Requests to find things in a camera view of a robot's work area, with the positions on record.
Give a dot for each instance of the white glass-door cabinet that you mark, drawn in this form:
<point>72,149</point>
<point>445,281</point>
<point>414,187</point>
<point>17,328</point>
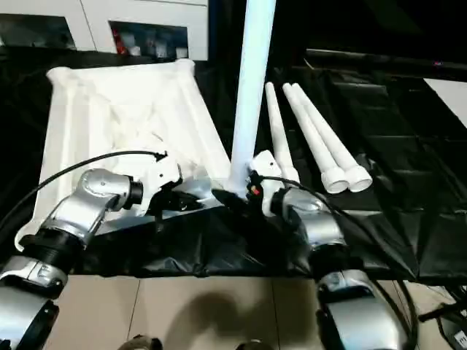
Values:
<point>91,22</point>

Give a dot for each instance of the white plastic table leg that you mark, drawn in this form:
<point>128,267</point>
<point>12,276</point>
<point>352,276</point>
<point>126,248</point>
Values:
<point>321,146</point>
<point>279,138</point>
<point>255,73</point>
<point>341,146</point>

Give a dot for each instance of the white flat board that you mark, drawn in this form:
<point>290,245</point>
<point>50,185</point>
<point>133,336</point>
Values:
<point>448,102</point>

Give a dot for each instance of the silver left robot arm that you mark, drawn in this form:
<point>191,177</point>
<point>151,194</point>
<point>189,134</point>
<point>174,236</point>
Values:
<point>80,204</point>

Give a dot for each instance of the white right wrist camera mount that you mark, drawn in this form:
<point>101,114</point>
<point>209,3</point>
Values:
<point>268,164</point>

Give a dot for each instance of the black metal rail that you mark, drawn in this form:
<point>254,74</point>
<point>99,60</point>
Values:
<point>365,60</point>

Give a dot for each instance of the black floor stand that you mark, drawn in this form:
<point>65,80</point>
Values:
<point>438,313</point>

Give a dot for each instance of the black work mat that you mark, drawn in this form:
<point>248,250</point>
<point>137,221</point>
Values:
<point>383,226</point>

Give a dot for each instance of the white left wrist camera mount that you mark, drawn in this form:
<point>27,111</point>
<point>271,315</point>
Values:
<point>160,175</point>

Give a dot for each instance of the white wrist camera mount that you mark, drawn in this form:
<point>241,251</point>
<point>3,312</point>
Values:
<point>160,175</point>
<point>268,164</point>

